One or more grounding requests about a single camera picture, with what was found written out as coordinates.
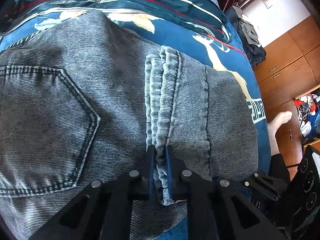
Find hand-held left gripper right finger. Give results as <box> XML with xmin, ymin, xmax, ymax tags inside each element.
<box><xmin>164</xmin><ymin>145</ymin><xmax>288</xmax><ymax>240</ymax></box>

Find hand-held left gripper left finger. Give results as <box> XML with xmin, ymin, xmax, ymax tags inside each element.
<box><xmin>29</xmin><ymin>145</ymin><xmax>157</xmax><ymax>240</ymax></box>

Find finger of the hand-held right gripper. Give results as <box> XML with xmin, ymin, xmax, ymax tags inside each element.
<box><xmin>243</xmin><ymin>172</ymin><xmax>288</xmax><ymax>203</ymax></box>

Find grey denim pants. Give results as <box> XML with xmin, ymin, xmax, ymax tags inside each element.
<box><xmin>0</xmin><ymin>9</ymin><xmax>259</xmax><ymax>240</ymax></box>

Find person's bare foot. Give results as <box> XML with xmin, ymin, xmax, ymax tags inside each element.
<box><xmin>267</xmin><ymin>110</ymin><xmax>293</xmax><ymax>155</ymax></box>

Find drawer of colourful clothes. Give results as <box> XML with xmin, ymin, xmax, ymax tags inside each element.
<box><xmin>292</xmin><ymin>92</ymin><xmax>320</xmax><ymax>146</ymax></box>

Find blue deer print blanket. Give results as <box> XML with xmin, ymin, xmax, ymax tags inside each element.
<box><xmin>0</xmin><ymin>5</ymin><xmax>273</xmax><ymax>240</ymax></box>

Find brown wooden wardrobe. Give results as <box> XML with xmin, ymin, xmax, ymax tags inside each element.
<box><xmin>252</xmin><ymin>15</ymin><xmax>320</xmax><ymax>171</ymax></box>

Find pile of dark clothes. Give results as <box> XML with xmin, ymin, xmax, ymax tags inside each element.
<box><xmin>225</xmin><ymin>4</ymin><xmax>267</xmax><ymax>67</ymax></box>

